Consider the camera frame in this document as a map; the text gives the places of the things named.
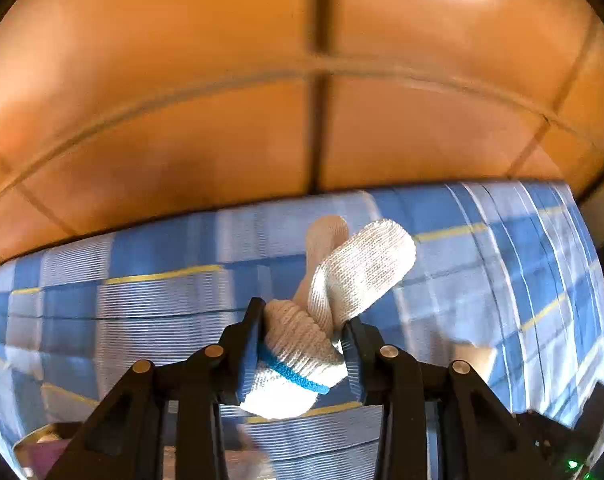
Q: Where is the white sock with teal stripe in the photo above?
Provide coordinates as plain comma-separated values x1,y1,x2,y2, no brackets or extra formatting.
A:
240,219,416,419

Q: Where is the purple paper gift box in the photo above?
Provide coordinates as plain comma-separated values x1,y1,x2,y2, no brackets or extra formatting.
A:
26,440,70,479

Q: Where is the gold metal tray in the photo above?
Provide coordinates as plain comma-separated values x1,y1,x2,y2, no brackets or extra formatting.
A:
14,422,82,479

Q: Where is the blue plaid bed sheet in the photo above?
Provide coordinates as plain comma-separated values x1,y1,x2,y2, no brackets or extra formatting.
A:
0,182,604,472

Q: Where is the wooden wardrobe panelling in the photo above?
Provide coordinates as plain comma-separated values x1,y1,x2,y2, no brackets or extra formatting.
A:
0,0,604,262

